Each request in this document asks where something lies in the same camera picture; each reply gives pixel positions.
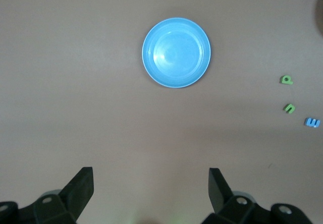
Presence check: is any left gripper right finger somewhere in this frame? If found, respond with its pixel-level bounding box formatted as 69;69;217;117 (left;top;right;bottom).
208;167;313;224

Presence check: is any blue letter m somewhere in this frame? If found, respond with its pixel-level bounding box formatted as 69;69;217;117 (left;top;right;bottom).
304;117;321;129

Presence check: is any green letter u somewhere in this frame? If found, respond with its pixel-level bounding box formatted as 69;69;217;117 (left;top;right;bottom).
282;103;297;115

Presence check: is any green letter p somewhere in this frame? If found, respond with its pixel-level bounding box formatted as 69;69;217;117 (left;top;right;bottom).
279;75;294;86

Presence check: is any brown table cover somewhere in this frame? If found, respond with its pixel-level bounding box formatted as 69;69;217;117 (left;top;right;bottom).
0;0;323;224

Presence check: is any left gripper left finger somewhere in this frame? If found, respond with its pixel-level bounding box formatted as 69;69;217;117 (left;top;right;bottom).
0;166;95;224

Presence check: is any blue plate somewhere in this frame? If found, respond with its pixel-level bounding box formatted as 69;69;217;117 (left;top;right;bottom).
141;17;212;89

